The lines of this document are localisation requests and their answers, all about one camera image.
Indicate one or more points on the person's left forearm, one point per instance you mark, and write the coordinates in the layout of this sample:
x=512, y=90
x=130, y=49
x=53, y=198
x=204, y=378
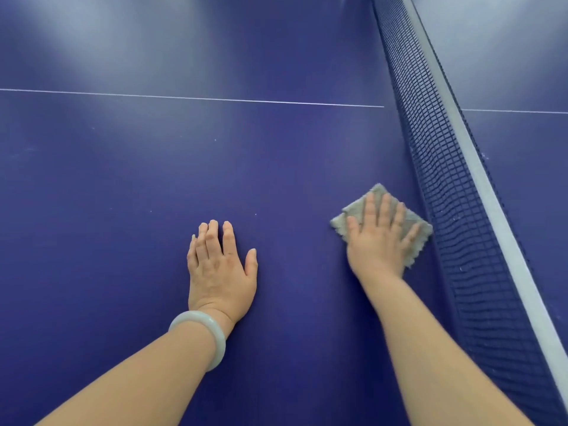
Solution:
x=142, y=377

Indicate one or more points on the person's right thumb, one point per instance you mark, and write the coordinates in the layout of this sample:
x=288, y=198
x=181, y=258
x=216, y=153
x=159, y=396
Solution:
x=353, y=228

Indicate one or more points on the person's left middle finger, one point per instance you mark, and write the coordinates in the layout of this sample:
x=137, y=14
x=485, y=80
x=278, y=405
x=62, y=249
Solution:
x=213, y=239

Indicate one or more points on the grey cleaning cloth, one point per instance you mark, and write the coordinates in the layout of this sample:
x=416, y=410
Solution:
x=412, y=226

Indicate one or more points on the blue table tennis net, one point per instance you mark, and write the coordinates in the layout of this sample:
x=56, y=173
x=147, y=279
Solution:
x=466, y=195

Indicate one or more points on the person's left little finger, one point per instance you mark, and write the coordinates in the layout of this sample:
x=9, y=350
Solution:
x=192, y=255

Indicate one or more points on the person's right middle finger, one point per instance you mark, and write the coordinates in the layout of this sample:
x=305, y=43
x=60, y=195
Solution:
x=384, y=210

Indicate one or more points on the person's right little finger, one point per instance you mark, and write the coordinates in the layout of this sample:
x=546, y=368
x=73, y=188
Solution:
x=411, y=237

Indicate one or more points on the person's right hand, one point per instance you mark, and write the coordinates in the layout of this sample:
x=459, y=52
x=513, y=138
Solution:
x=377, y=250

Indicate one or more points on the pale green jade bangle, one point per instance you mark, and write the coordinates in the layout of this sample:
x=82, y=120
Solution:
x=208, y=330

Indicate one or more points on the person's right forearm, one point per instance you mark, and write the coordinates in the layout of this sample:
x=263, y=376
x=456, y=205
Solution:
x=435, y=354

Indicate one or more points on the person's left hand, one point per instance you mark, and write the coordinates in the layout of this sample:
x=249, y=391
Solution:
x=219, y=279

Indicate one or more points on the person's left thumb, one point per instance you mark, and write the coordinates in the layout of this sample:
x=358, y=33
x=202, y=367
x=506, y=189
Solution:
x=250, y=263

